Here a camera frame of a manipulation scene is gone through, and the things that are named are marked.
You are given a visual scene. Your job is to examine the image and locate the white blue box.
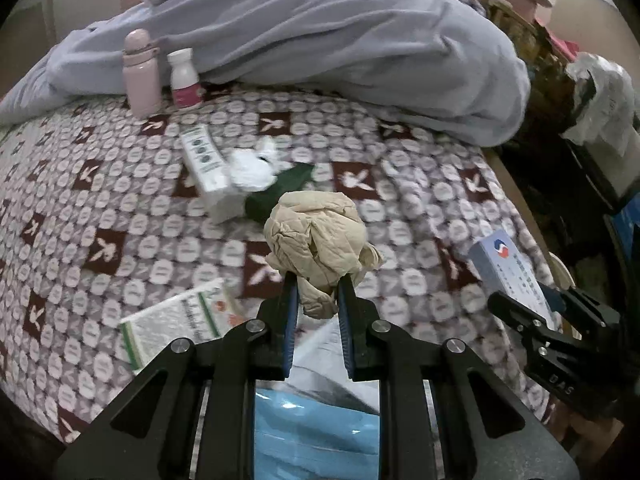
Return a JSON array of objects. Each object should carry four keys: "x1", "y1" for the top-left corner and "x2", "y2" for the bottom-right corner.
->
[{"x1": 467, "y1": 230, "x2": 558, "y2": 326}]

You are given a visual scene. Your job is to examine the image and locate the white light blue sachet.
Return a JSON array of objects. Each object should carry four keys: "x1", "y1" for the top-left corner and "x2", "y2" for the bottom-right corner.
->
[{"x1": 292, "y1": 317, "x2": 381, "y2": 416}]

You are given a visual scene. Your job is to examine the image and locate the white green medicine box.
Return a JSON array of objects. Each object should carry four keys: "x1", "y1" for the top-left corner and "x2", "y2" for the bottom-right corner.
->
[{"x1": 119, "y1": 277, "x2": 248, "y2": 376}]

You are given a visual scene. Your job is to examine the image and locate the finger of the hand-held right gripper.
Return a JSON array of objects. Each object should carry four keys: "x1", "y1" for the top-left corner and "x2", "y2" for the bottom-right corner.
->
[
  {"x1": 547, "y1": 286, "x2": 623, "y2": 333},
  {"x1": 487, "y1": 291, "x2": 556, "y2": 343}
]

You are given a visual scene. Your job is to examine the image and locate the white plastic bag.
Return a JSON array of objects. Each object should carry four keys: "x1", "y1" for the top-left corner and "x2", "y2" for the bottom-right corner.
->
[{"x1": 560, "y1": 52, "x2": 640, "y2": 158}]

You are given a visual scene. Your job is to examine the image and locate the grey quilt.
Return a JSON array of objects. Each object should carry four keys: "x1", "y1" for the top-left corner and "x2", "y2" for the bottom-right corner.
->
[{"x1": 0, "y1": 0, "x2": 532, "y2": 148}]

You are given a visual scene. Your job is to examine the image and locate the wooden bed frame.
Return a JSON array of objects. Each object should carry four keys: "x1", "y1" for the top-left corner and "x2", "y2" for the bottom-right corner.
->
[{"x1": 482, "y1": 147, "x2": 626, "y2": 466}]

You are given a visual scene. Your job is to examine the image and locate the white green tissue pack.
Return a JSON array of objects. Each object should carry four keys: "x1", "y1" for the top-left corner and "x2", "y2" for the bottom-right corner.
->
[{"x1": 179, "y1": 125, "x2": 241, "y2": 223}]

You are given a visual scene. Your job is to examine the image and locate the blue storage box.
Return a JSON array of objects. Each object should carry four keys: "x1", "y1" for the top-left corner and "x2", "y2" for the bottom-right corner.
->
[{"x1": 607, "y1": 195, "x2": 640, "y2": 281}]

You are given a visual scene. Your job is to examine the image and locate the beige paper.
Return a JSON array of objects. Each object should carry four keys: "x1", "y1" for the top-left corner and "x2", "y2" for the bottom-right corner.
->
[{"x1": 263, "y1": 190, "x2": 386, "y2": 318}]

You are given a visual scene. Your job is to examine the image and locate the white tissue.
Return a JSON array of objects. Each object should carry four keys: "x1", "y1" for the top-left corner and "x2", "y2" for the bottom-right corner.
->
[{"x1": 227, "y1": 139, "x2": 283, "y2": 193}]

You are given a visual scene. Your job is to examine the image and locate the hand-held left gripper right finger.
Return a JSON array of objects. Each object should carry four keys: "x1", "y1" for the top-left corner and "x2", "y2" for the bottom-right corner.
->
[{"x1": 336, "y1": 277, "x2": 581, "y2": 480}]

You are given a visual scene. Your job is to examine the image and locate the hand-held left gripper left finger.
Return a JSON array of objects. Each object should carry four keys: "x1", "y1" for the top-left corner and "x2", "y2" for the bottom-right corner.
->
[{"x1": 55, "y1": 272, "x2": 301, "y2": 480}]

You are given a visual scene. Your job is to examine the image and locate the white medicine bottle pink label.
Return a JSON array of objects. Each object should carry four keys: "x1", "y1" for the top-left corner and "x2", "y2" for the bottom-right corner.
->
[{"x1": 166, "y1": 48, "x2": 203, "y2": 110}]

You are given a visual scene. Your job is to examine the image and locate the printed plush blanket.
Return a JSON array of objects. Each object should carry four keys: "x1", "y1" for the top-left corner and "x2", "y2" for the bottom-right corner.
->
[{"x1": 0, "y1": 82, "x2": 566, "y2": 446}]

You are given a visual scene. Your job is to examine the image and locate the beige bin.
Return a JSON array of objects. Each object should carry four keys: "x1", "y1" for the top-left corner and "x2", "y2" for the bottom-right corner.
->
[{"x1": 547, "y1": 252, "x2": 573, "y2": 291}]

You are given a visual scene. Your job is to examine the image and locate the blue snack bag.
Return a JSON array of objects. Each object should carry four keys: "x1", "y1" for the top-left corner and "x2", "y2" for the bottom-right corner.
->
[{"x1": 197, "y1": 380, "x2": 431, "y2": 480}]

